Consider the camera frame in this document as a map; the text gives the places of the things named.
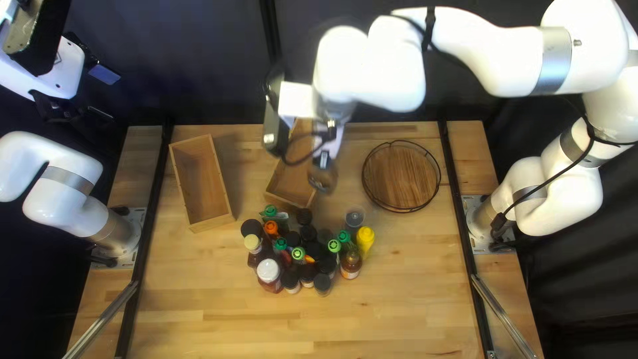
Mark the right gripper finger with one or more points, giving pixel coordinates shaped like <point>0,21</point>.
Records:
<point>324,160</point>

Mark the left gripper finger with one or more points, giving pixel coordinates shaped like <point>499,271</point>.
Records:
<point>65,108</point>
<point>102,74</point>

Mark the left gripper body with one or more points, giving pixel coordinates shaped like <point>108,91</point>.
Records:
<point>55,75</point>

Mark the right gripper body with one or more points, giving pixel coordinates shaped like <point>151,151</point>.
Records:
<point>338,144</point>

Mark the yellow mustard bottle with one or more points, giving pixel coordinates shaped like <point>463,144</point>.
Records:
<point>365,240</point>

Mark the spice jar black lid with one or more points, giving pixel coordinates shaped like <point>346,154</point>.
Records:
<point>290,279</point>
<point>326,264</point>
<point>251,228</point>
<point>315,249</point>
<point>308,233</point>
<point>322,283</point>
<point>304,216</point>
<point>293,238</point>
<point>307,274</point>

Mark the hot sauce bottle tan nozzle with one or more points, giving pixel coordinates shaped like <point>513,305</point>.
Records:
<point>351,267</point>

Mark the brown sauce bottle cream cap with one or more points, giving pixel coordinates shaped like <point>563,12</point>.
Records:
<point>252,243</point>

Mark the red ketchup bottle white cap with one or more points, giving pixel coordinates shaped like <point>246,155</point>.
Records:
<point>269,272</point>

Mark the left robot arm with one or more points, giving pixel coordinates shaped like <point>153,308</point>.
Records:
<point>60,189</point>

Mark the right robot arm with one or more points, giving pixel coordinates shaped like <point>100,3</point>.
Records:
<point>473,50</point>

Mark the baby food pouch green cap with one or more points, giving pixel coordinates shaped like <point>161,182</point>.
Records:
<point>280,244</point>
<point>270,211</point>
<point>334,245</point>
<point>298,253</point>
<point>343,236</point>

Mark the baby food pouch orange cap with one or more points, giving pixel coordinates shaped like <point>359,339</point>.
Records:
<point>270,228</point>

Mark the open wooden box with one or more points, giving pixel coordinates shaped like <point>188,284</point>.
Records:
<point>199,179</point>
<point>289,179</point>

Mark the silver mounting plate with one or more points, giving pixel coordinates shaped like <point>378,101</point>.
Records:
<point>471,209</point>
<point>134,219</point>

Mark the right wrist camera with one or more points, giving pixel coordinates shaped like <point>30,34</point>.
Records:
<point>273,124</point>

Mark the black frame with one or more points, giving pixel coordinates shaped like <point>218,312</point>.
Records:
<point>269,40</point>

